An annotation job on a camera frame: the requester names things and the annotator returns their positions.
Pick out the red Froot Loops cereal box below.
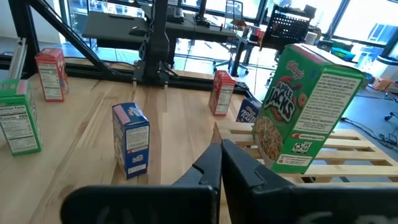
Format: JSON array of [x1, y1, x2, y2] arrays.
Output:
[[34, 47, 70, 103], [208, 70, 236, 117]]

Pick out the black floor cables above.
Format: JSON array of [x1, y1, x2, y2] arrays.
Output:
[[340, 116, 398, 150]]

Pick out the silver aluminium extrusion piece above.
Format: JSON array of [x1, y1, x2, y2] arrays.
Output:
[[7, 37, 28, 81]]

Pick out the black computer mouse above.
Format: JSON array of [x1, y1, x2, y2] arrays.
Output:
[[129, 26, 149, 37]]

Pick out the wooden slatted shelf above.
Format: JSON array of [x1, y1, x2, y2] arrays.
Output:
[[211, 121, 398, 184]]

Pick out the blue Frosted Flakes cereal box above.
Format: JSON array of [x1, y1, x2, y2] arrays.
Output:
[[111, 102, 150, 180], [235, 97, 262, 124]]

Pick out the black desk clamp mount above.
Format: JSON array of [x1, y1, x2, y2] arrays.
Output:
[[193, 0, 213, 28]]

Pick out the black perforated basket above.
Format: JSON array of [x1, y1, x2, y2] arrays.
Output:
[[260, 3, 317, 52]]

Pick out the white cup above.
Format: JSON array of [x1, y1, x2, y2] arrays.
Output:
[[303, 30, 318, 46]]

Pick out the black metal rig frame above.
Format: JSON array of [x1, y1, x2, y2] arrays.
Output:
[[0, 0, 259, 100]]

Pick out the dark side desk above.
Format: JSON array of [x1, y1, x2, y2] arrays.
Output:
[[81, 10, 237, 50]]

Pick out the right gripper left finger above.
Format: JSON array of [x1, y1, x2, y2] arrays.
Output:
[[60, 142, 223, 224]]

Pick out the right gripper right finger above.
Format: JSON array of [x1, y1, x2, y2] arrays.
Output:
[[221, 138, 398, 224]]

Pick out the orange box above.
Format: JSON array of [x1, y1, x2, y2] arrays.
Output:
[[371, 76, 394, 91]]

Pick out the green Apple Jacks cereal box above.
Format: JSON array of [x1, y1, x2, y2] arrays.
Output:
[[0, 79, 43, 157], [252, 43, 368, 175]]

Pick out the white round bin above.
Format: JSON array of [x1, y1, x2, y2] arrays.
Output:
[[366, 55, 398, 82]]

